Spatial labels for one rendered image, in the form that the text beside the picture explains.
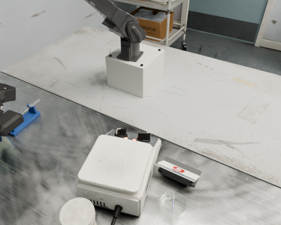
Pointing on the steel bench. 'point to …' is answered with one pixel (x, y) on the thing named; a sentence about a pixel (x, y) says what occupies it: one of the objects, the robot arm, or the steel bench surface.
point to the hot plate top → (116, 164)
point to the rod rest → (30, 116)
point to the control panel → (135, 137)
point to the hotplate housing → (86, 190)
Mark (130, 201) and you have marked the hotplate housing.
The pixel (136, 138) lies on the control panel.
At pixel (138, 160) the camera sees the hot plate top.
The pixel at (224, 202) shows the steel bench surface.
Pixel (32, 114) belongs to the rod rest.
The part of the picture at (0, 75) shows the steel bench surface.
